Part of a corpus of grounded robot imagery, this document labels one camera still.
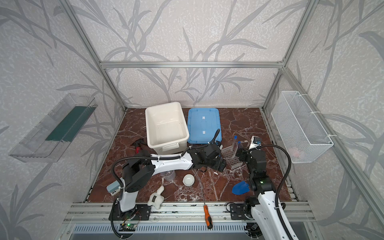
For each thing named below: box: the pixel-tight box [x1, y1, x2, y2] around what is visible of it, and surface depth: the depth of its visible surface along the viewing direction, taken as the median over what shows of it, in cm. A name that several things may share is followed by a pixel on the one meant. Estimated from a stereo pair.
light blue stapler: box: [106, 180, 121, 196], surface depth 79 cm
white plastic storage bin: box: [145, 102, 190, 155], surface depth 101 cm
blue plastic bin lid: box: [187, 108, 222, 145], surface depth 114 cm
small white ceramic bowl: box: [182, 173, 195, 187], surface depth 84 cm
